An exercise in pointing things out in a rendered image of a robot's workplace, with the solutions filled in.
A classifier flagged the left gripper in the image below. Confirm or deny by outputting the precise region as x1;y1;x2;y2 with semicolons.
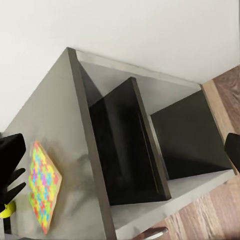
0;168;26;213

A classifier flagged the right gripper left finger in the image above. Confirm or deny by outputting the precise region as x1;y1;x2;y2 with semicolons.
0;133;26;192

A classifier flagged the tennis ball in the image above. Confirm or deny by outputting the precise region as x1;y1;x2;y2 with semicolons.
0;200;17;219

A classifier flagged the jigsaw puzzle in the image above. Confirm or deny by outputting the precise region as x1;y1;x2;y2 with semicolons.
28;140;62;234

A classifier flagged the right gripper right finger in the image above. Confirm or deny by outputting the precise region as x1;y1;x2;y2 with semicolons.
224;133;240;173

